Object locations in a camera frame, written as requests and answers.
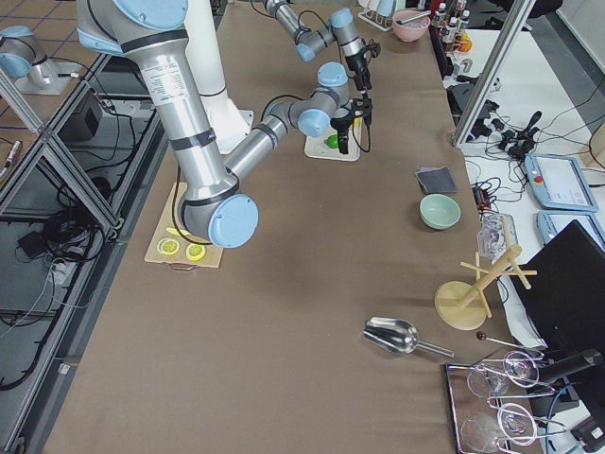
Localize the clear plastic box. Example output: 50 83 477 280
476 214 517 262

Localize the blue teach pendant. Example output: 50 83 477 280
524 153 599 213
536 210 603 246

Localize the metal scoop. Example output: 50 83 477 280
363 317 455 358

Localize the wooden cutting board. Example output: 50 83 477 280
145 183 223 271

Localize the black glass rack tray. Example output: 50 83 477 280
445 359 566 453

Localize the wine glass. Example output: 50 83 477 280
467 365 510 398
497 403 537 445
502 351 540 389

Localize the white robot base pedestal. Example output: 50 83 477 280
184 0 253 155

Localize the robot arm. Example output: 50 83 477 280
263 1 380 93
77 1 368 248

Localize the mint green bowl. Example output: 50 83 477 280
419 194 461 230

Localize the white rabbit tray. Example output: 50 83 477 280
304 118 364 162

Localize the aluminium frame post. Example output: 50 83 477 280
452 0 536 148

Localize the grey folded cloth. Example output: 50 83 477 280
415 166 458 195

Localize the green lime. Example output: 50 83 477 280
323 134 338 149

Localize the black monitor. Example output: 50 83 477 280
520 220 604 352

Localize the wooden mug tree stand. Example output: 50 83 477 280
434 240 538 330

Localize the pink bowl with ice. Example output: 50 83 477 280
392 9 431 43

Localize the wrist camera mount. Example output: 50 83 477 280
351 92 373 129
364 40 381 61

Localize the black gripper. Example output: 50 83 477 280
345 49 372 92
330 107 355 155

